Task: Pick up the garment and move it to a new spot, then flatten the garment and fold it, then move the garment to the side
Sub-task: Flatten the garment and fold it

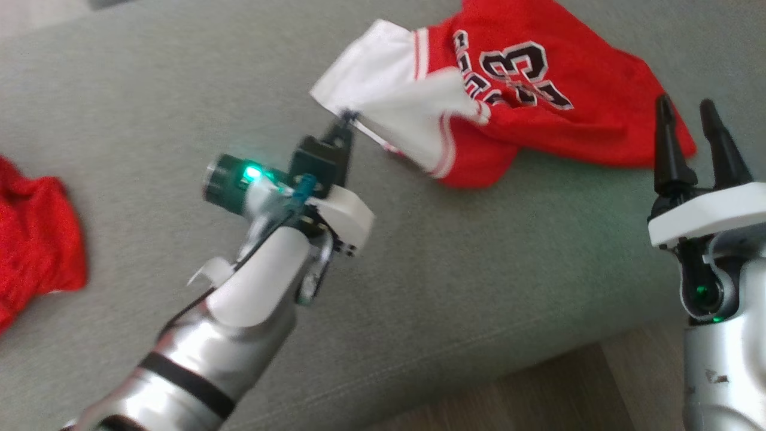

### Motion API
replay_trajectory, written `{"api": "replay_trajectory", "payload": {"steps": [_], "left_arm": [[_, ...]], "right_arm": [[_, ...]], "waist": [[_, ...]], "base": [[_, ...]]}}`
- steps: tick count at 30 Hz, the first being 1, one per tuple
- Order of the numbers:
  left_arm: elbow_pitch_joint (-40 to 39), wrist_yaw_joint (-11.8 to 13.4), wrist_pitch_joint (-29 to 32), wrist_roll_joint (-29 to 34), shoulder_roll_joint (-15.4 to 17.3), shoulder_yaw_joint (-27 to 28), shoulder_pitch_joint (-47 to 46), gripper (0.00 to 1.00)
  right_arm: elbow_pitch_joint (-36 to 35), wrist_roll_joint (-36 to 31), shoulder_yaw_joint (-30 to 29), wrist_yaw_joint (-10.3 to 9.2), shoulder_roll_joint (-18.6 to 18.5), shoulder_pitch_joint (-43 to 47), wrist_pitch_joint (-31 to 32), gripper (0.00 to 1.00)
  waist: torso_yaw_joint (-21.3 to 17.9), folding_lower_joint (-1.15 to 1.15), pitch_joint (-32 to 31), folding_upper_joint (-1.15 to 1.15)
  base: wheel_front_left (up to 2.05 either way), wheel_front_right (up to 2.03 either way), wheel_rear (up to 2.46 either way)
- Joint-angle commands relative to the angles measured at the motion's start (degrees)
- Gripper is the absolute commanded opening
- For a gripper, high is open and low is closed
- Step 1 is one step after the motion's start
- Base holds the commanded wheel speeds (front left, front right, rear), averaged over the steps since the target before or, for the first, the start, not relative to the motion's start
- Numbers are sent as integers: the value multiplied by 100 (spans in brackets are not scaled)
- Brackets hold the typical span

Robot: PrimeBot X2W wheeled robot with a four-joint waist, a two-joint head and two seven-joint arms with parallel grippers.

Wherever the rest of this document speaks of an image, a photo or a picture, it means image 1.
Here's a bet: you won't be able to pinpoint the red basketball jersey white sleeves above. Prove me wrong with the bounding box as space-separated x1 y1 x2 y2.
309 0 698 190

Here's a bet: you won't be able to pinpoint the grey sofa seat cushion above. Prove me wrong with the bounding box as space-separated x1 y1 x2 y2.
0 0 766 431

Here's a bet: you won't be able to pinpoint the red shorts white stripe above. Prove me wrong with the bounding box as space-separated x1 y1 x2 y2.
0 154 90 337

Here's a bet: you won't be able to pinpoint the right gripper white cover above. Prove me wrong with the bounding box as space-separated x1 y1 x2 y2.
648 93 766 250

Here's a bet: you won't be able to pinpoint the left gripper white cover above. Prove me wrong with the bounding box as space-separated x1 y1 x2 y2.
202 110 376 258

